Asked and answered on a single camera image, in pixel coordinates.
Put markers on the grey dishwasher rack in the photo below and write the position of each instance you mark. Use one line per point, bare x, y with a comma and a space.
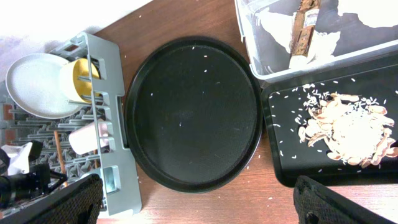
117, 168

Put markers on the food scraps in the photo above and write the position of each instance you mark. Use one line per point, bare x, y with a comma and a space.
355, 129

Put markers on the yellow bowl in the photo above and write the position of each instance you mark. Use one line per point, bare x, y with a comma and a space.
74, 88

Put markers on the clear plastic bin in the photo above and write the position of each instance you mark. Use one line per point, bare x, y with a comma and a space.
265, 57

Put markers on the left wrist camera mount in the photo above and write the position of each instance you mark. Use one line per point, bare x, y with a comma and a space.
15, 159

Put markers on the wooden chopstick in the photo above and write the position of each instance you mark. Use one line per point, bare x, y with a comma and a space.
59, 152
96, 161

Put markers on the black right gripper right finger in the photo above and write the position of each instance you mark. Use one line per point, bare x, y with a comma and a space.
315, 203

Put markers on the black rectangular tray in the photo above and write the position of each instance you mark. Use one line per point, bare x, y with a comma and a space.
281, 104

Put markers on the round black tray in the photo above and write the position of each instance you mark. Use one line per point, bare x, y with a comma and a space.
193, 115

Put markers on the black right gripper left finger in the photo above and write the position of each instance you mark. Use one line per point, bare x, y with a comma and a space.
80, 202

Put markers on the white round plate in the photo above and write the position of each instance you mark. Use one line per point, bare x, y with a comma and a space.
33, 83

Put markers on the pink plastic cup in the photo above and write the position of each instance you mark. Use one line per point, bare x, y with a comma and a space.
84, 139

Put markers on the white paper napkin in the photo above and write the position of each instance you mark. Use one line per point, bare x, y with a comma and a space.
343, 26

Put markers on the brown wrapper waste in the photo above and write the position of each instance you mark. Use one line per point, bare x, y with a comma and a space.
305, 20

